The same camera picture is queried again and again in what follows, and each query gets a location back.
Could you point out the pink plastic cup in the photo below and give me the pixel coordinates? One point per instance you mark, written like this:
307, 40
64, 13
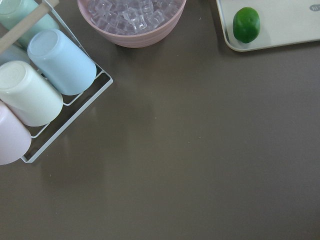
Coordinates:
15, 139

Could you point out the white wire cup rack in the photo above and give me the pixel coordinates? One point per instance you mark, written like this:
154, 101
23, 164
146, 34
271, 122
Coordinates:
45, 135

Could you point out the clear ice cubes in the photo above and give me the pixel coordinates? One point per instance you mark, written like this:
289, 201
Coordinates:
131, 17

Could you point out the cream plastic cup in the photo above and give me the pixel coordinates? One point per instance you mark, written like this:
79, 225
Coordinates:
31, 98

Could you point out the mint green plastic cup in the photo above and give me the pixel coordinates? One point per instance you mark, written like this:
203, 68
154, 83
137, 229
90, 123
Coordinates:
14, 11

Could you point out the pink bowl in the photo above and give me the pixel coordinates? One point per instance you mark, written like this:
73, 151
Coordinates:
138, 40

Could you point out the light blue plastic cup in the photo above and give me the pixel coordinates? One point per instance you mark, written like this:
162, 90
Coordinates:
62, 62

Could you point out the beige rabbit tray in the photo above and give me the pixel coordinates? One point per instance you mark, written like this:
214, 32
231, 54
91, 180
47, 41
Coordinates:
282, 22

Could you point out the wooden rack handle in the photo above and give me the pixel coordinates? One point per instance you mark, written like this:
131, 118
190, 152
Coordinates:
17, 31

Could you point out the green lime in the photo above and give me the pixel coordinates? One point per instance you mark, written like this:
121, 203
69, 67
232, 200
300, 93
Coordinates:
246, 25

